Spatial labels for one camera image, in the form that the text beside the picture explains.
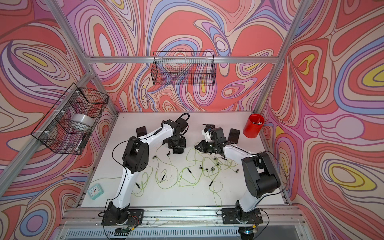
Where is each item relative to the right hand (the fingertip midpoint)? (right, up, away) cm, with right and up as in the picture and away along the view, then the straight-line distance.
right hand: (197, 150), depth 90 cm
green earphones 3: (+7, -10, +1) cm, 12 cm away
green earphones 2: (-4, -15, -3) cm, 15 cm away
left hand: (-10, 0, +8) cm, 12 cm away
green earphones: (-28, -15, -4) cm, 32 cm away
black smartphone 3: (+27, +8, +17) cm, 33 cm away
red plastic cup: (+38, +15, +7) cm, 41 cm away
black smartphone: (-41, +11, +18) cm, 46 cm away
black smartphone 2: (+12, +15, +20) cm, 28 cm away
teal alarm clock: (-56, -21, -10) cm, 60 cm away
